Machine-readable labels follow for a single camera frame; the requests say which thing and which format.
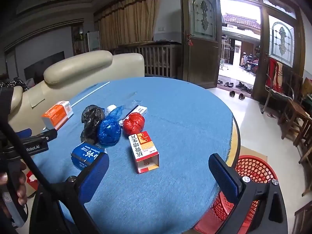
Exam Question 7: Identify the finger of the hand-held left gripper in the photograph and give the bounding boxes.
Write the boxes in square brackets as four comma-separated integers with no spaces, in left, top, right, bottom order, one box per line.
[18,129,58,144]
[15,128,33,139]

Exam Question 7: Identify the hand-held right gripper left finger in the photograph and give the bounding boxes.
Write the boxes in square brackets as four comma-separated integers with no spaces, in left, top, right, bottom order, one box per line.
[29,152,110,234]

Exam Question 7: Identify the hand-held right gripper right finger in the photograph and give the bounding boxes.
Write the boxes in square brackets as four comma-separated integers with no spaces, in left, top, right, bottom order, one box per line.
[208,153,287,234]

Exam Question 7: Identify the red plastic mesh basket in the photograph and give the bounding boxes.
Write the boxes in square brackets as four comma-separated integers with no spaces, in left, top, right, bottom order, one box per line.
[194,155,278,234]

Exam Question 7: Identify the person's left hand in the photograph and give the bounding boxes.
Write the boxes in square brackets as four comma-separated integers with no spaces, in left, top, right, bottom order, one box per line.
[15,163,28,206]

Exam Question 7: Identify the orange white carton box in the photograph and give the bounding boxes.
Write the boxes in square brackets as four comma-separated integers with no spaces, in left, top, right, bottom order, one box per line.
[41,100,74,130]

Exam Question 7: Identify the blue toothpaste box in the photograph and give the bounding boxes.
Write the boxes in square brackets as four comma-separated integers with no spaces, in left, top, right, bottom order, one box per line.
[71,141,108,172]

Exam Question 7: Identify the red white paper bag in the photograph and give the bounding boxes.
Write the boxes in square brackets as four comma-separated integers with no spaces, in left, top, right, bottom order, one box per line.
[26,171,39,198]

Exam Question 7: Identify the flat cardboard sheet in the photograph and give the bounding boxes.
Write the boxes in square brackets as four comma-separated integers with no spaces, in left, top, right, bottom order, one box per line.
[240,146,268,159]

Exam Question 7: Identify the round table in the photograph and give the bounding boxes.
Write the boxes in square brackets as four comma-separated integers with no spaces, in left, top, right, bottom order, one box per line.
[227,112,242,168]

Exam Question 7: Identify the balled dark blue plastic bag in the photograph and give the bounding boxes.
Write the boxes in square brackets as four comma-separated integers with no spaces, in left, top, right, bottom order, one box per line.
[97,117,121,147]

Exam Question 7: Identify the crumpled black plastic bag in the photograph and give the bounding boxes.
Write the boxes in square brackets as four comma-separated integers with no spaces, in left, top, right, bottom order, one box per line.
[80,104,106,145]

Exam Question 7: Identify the dark floral cloth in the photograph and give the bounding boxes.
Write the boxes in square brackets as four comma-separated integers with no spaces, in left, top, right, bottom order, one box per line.
[0,77,30,90]

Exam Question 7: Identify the red yellow white carton box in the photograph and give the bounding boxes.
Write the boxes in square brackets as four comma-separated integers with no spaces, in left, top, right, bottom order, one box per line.
[128,131,160,174]

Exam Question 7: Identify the thin white tube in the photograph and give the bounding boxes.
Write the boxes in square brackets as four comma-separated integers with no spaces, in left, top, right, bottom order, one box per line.
[70,82,111,108]

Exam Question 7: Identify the balled red plastic bag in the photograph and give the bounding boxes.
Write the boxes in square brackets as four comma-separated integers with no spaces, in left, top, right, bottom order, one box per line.
[122,112,145,136]

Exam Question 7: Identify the light blue plastic bag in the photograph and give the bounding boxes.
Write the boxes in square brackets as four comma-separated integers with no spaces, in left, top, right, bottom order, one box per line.
[107,105,125,120]

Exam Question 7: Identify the beige leather sofa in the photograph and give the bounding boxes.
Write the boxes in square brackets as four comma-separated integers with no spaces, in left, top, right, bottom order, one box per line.
[7,50,145,137]

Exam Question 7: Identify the black television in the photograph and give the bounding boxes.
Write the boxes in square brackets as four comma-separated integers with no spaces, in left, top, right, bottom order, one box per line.
[24,51,65,84]

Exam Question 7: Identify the white purple carton box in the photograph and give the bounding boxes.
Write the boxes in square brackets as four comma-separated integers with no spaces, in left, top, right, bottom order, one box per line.
[119,105,148,127]

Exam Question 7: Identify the clear plastic packaging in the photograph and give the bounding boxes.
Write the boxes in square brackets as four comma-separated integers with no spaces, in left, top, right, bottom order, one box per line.
[124,91,143,108]

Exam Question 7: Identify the blue tablecloth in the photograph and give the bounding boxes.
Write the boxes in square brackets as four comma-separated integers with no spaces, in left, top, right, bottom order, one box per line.
[32,77,234,234]

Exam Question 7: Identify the dark wooden chair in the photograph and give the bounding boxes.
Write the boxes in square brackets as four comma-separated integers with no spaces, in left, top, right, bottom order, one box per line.
[278,72,312,147]

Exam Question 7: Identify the group of dark shoes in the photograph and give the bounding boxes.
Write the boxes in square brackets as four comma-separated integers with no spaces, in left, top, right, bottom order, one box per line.
[217,79,254,101]

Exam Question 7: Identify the white refrigerator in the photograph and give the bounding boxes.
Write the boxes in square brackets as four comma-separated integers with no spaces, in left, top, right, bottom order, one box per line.
[87,30,101,52]

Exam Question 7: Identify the red garment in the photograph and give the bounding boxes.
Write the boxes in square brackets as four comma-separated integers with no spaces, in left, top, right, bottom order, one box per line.
[266,58,278,92]

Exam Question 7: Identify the beige striped towel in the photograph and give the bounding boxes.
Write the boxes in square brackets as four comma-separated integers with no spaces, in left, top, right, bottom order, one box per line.
[275,61,284,92]

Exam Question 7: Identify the parked scooters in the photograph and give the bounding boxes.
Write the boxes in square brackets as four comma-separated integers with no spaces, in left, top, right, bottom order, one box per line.
[240,51,260,72]

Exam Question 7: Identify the metal clothes rack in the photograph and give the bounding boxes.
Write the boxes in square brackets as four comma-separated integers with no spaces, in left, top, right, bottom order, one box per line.
[221,35,234,71]

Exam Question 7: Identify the open wooden glass door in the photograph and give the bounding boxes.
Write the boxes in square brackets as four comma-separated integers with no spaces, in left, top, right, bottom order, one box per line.
[180,0,220,89]

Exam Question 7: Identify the wooden crib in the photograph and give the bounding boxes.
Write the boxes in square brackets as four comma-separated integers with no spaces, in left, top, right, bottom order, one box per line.
[113,40,182,78]

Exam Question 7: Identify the beige curtains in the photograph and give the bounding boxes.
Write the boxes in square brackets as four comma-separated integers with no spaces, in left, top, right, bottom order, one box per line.
[94,0,162,51]

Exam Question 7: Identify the black cable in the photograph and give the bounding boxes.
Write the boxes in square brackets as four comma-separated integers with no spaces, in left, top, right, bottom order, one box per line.
[0,118,100,234]

